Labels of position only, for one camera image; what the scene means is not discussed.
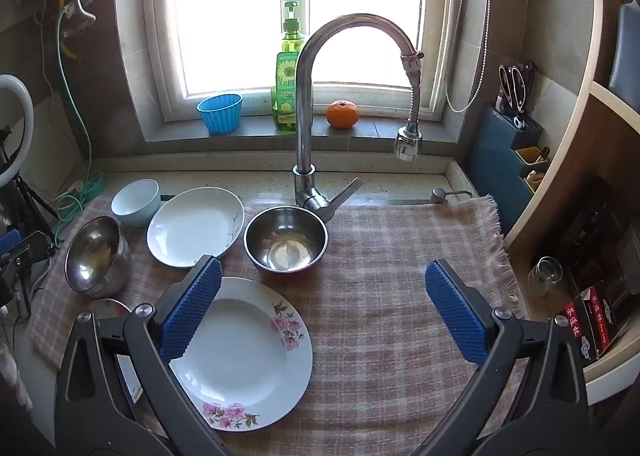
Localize glass cup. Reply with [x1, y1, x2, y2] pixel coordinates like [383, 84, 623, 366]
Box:
[527, 256, 563, 297]

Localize ring light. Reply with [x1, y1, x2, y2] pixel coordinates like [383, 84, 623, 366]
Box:
[0, 74, 35, 189]

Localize wooden shelf unit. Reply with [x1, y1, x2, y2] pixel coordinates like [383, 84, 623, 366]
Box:
[502, 0, 640, 407]

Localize light blue bowl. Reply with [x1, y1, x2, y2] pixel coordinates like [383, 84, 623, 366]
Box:
[110, 179, 161, 228]

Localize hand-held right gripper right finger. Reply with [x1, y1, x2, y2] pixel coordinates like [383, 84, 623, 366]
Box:
[415, 259, 591, 456]

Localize orange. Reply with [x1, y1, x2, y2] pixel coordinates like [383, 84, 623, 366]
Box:
[326, 100, 360, 129]

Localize green dish soap bottle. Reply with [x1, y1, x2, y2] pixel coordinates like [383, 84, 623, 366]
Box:
[271, 0, 307, 131]

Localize blue pleated cup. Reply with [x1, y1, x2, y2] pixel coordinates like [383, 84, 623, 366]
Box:
[196, 94, 244, 135]

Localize bead chain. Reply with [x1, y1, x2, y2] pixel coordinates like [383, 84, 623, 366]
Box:
[444, 0, 490, 113]

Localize black handled scissors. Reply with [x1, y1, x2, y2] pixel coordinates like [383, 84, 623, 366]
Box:
[497, 60, 538, 129]

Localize black tripod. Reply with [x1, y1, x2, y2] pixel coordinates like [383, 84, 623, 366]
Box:
[0, 126, 61, 247]

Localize chrome faucet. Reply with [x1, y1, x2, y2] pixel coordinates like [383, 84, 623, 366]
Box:
[292, 13, 426, 224]

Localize red steel bowl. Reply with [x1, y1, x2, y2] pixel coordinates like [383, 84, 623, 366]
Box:
[243, 206, 329, 277]

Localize white plate with pink flowers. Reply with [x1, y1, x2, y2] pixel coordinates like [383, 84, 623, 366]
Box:
[170, 277, 314, 432]

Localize window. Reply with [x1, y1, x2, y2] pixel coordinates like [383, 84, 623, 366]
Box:
[142, 0, 458, 124]

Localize white plate with branch print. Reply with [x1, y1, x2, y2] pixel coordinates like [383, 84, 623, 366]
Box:
[146, 187, 245, 267]

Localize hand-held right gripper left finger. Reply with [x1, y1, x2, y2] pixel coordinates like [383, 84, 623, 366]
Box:
[54, 255, 231, 456]

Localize blue knife block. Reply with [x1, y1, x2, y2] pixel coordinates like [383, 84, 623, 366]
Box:
[467, 106, 543, 237]

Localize red box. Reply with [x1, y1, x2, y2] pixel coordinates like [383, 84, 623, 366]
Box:
[562, 286, 621, 362]

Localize black device on mount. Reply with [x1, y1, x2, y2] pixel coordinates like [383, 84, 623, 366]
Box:
[0, 230, 56, 307]

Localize large stainless steel bowl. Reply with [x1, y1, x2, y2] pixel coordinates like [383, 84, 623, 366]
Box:
[64, 216, 132, 299]

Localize pink plaid cloth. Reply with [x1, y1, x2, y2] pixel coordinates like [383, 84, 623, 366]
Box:
[27, 193, 526, 456]

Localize blue board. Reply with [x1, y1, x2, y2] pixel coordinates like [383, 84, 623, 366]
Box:
[607, 3, 640, 104]

